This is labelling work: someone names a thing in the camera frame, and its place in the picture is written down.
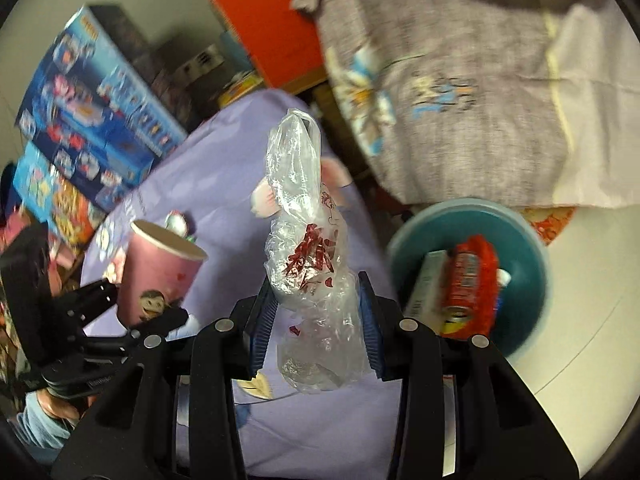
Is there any green and white carton box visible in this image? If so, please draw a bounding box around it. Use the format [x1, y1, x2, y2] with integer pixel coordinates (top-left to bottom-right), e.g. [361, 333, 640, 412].
[403, 250, 457, 335]

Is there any green snack packet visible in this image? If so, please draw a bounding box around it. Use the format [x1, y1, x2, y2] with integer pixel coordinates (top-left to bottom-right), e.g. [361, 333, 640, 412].
[164, 211, 198, 242]

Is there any teal round bin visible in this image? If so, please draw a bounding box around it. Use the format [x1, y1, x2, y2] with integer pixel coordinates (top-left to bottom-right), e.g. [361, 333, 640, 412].
[386, 198, 554, 362]

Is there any dark cardboard box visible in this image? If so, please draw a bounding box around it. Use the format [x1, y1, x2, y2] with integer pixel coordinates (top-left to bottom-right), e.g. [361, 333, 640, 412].
[134, 34, 227, 131]

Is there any purple floral tablecloth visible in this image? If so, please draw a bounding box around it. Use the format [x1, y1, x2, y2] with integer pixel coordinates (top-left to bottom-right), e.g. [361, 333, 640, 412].
[79, 88, 417, 479]

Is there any clear plastic bag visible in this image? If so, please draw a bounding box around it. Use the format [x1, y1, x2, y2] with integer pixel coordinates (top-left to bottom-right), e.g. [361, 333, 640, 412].
[263, 109, 372, 394]

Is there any red patterned mat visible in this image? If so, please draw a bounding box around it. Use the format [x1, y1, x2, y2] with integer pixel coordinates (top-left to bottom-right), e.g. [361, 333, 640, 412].
[521, 205, 578, 247]

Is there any light blue toy box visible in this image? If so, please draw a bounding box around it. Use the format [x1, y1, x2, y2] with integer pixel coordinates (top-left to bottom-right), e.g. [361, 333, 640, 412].
[14, 4, 190, 171]

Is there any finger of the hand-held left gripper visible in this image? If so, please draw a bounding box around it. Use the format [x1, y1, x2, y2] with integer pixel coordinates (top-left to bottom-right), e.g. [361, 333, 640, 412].
[50, 279, 122, 325]
[80, 306, 192, 357]

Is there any red cabinet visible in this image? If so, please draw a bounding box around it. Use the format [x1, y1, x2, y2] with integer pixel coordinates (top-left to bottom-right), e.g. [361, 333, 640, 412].
[191, 0, 332, 97]

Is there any grey cartoon printed cloth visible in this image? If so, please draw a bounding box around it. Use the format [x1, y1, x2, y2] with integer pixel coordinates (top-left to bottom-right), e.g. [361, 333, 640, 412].
[291, 0, 640, 211]

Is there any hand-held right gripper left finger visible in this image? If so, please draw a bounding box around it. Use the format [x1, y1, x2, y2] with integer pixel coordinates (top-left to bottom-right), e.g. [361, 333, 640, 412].
[50, 277, 279, 480]

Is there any pink paper cup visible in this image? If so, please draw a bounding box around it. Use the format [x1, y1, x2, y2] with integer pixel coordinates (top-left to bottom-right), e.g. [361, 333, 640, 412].
[116, 219, 209, 333]

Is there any red soda can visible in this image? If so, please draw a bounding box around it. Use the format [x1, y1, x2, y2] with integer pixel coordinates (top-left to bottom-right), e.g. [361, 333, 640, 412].
[439, 234, 502, 337]

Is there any person's left forearm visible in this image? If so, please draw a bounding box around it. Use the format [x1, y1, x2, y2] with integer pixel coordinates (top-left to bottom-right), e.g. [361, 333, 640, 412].
[14, 389, 83, 450]

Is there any yellow box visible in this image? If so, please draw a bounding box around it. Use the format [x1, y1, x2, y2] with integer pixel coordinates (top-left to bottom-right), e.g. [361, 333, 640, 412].
[218, 71, 267, 108]

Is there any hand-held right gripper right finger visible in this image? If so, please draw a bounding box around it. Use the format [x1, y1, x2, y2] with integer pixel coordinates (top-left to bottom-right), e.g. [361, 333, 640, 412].
[356, 271, 582, 480]

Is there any rainbow printed toy box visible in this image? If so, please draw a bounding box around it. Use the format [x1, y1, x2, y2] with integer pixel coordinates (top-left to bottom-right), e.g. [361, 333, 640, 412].
[11, 142, 110, 257]

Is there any dark blue toy box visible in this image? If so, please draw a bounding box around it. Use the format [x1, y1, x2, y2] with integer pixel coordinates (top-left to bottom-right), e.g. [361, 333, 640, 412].
[47, 140, 157, 213]

